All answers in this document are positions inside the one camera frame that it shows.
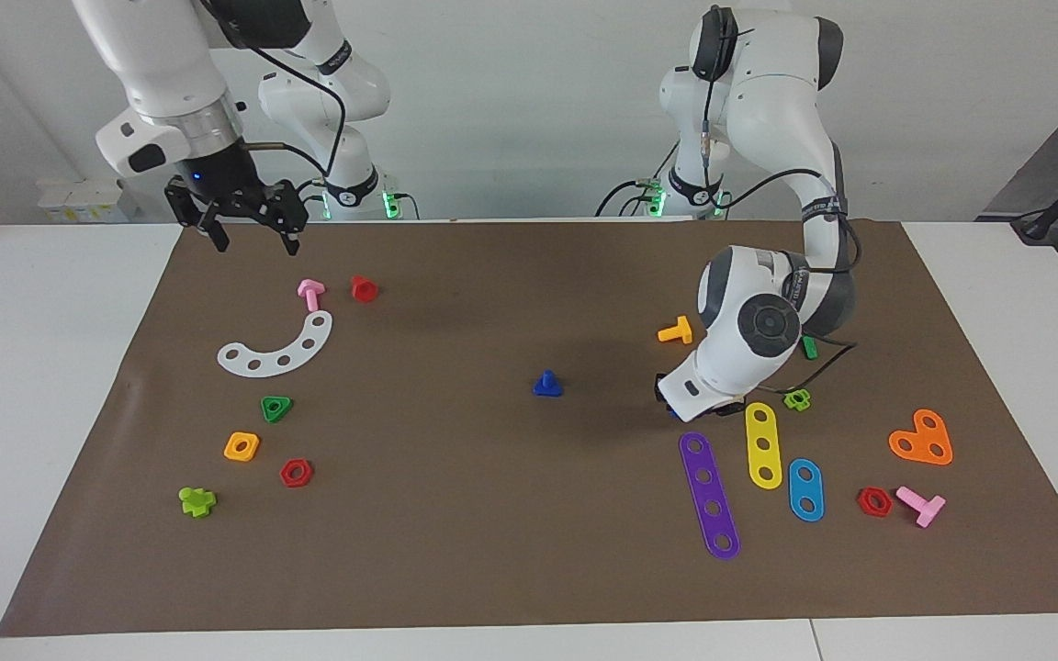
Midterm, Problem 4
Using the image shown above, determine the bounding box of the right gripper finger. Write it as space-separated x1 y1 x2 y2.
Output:
263 181 310 256
166 179 230 253

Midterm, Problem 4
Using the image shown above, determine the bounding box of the yellow three-hole strip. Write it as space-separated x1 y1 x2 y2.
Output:
745 402 783 490

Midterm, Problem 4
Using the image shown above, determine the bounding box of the purple four-hole strip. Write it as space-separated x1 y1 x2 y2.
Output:
679 431 741 560

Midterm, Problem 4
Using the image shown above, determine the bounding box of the white labelled box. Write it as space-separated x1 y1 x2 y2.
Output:
36 177 140 224

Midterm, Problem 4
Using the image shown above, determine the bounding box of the blue two-hole strip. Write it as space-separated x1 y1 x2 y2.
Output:
788 458 826 522

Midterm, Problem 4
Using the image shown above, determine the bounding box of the white curved five-hole strip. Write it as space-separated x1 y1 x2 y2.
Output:
217 310 334 378

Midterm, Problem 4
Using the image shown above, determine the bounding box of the orange heart-shaped plate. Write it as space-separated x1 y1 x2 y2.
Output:
888 409 954 466

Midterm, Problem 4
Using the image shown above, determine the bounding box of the brown table mat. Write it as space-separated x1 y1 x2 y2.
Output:
0 218 1058 637

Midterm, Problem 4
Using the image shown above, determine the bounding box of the black base cable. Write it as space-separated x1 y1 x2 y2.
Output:
595 174 670 221
295 177 330 222

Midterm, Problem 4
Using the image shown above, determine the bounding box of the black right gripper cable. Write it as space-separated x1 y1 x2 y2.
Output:
244 37 346 180

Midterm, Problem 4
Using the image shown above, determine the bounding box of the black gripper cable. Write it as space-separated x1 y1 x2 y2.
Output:
244 37 346 180
699 37 861 396

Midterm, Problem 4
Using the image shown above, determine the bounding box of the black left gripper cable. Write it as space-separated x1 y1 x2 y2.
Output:
699 37 861 396

